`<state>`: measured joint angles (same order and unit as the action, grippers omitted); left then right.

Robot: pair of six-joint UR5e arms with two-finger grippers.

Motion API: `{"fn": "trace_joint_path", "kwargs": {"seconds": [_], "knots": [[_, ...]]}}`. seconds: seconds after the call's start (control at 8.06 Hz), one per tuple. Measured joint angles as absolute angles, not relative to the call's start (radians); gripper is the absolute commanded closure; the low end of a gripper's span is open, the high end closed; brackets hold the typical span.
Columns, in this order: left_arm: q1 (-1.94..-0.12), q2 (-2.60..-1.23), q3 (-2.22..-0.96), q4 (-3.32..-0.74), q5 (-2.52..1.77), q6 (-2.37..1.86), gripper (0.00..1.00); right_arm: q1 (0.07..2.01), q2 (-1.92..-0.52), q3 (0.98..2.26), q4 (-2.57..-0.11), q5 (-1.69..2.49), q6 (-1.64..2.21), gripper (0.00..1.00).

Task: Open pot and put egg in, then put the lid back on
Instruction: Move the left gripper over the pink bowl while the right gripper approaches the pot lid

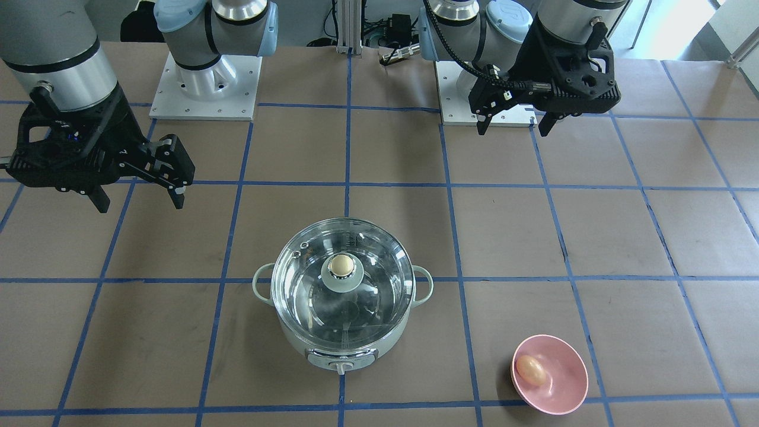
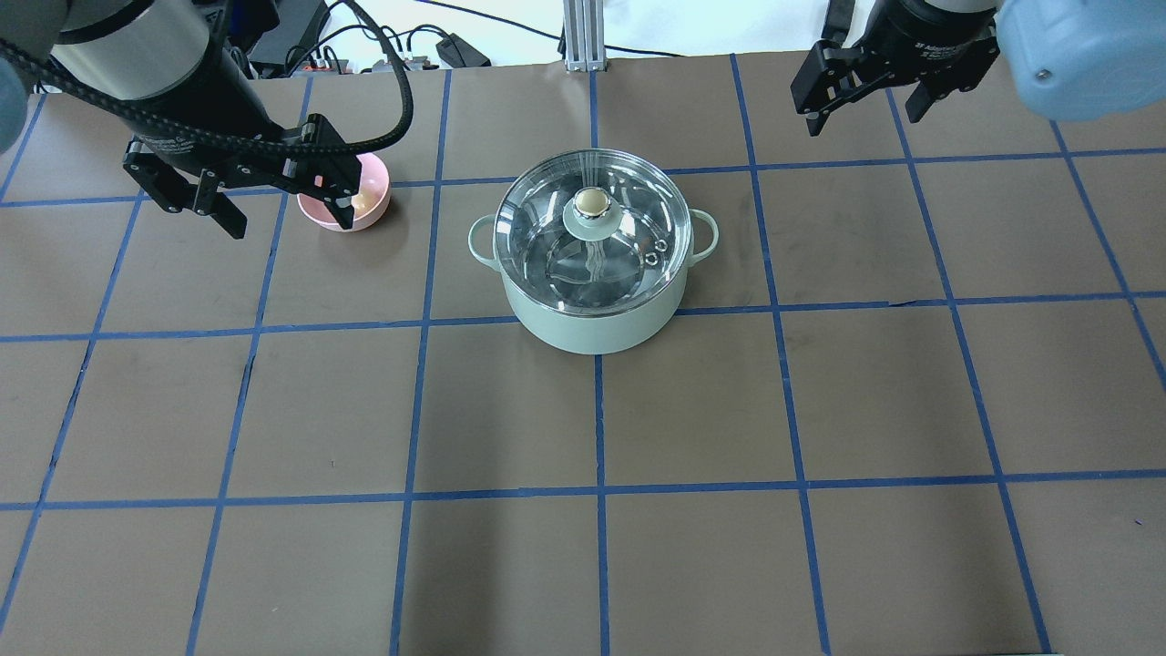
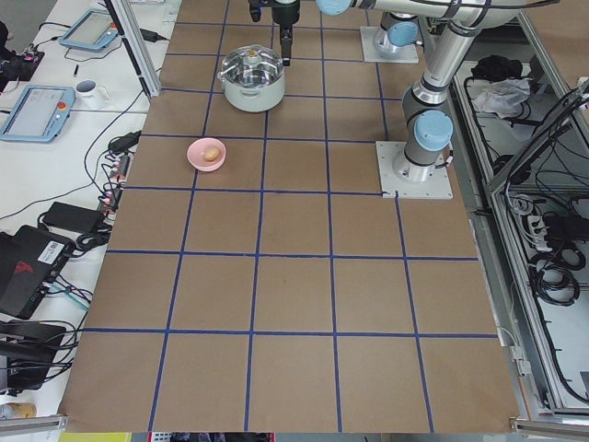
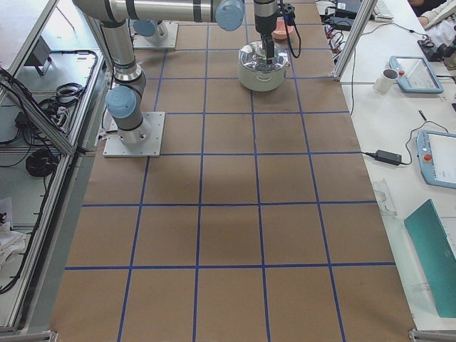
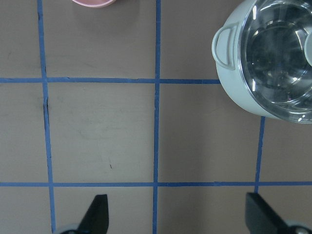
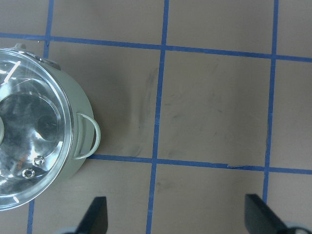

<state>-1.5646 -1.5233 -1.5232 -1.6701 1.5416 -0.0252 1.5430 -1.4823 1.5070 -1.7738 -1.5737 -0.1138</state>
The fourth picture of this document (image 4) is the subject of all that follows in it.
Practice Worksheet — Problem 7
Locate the blue teach pendant far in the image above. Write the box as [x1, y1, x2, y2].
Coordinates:
[389, 56, 444, 94]

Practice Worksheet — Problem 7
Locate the blue teach pendant near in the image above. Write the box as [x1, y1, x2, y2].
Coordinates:
[417, 130, 455, 189]

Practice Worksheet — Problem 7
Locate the pink bowl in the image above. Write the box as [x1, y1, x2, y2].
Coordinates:
[272, 19, 294, 41]

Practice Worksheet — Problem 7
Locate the aluminium frame post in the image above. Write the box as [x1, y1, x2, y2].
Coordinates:
[333, 0, 376, 81]

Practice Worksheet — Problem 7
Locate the black power adapter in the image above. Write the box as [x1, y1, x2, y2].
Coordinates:
[374, 150, 402, 166]

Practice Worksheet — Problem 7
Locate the white cooking pot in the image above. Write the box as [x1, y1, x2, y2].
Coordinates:
[237, 41, 289, 92]

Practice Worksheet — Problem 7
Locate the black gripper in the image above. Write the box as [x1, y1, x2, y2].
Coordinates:
[254, 0, 276, 65]

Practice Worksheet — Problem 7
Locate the blue teach pendant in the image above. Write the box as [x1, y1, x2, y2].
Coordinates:
[389, 56, 444, 94]
[417, 130, 455, 189]

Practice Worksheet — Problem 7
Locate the white mug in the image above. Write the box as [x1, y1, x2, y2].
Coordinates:
[373, 68, 398, 93]

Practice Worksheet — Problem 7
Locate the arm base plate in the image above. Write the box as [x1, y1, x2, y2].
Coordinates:
[103, 112, 165, 157]
[133, 20, 179, 50]

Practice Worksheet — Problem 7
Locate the glass pot lid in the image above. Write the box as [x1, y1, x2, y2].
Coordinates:
[239, 41, 289, 73]

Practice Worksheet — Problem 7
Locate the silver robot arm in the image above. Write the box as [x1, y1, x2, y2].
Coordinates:
[133, 19, 168, 43]
[74, 1, 244, 146]

